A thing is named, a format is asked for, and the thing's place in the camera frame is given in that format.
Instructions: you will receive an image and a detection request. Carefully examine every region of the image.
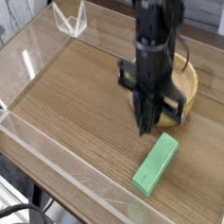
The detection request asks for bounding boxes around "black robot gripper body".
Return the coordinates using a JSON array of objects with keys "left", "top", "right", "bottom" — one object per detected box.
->
[{"left": 118, "top": 39, "right": 186, "bottom": 123}]

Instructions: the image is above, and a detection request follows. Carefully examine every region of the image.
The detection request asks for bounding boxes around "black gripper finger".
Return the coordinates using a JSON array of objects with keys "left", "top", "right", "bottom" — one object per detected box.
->
[{"left": 132, "top": 90, "right": 164, "bottom": 135}]

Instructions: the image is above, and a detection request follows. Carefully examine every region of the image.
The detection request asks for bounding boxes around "green rectangular block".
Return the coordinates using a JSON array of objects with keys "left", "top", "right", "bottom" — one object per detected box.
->
[{"left": 132, "top": 133, "right": 179, "bottom": 198}]

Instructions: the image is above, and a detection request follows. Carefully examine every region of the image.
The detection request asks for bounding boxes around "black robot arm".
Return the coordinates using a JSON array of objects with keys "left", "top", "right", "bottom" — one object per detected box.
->
[{"left": 118, "top": 0, "right": 186, "bottom": 134}]

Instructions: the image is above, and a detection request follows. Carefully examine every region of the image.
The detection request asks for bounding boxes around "light wooden bowl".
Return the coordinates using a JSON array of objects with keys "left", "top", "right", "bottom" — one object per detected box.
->
[{"left": 126, "top": 53, "right": 198, "bottom": 128}]

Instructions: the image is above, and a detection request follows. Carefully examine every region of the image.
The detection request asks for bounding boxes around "white object at right edge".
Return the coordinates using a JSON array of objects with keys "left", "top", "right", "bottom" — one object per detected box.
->
[{"left": 218, "top": 5, "right": 224, "bottom": 36}]

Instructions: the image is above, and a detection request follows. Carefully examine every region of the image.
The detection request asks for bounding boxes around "black metal table leg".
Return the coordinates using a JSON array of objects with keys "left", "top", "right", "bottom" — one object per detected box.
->
[{"left": 32, "top": 184, "right": 43, "bottom": 207}]

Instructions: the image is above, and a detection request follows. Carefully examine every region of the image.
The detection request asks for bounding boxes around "clear acrylic tray wall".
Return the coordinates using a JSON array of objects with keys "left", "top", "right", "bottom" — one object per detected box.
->
[{"left": 0, "top": 0, "right": 224, "bottom": 224}]

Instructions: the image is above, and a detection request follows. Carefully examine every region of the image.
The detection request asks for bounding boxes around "black cable loop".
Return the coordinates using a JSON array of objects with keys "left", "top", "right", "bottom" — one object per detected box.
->
[{"left": 0, "top": 202, "right": 48, "bottom": 224}]

